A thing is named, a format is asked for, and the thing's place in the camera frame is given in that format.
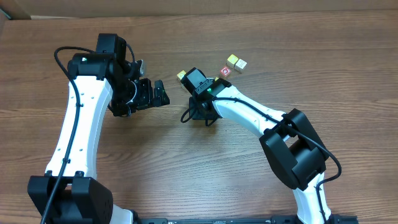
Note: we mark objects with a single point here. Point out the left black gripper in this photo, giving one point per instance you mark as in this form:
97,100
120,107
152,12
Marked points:
153,97

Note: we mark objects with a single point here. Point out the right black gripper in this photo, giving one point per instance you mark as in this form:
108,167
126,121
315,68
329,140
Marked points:
199,112

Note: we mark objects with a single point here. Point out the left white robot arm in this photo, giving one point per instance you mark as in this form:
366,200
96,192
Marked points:
100,80

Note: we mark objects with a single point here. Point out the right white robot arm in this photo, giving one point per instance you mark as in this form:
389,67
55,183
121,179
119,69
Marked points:
292,147

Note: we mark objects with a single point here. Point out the yellow block left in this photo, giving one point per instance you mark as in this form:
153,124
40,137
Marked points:
180,75

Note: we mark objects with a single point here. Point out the red O block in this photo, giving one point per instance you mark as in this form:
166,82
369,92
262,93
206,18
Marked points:
225,72

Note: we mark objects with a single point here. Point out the yellow block top right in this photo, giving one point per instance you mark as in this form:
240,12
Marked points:
232,60

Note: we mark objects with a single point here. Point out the plain wood block top right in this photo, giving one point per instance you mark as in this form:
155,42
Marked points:
240,65

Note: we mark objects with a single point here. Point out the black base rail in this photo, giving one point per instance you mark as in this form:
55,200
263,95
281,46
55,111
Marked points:
277,219

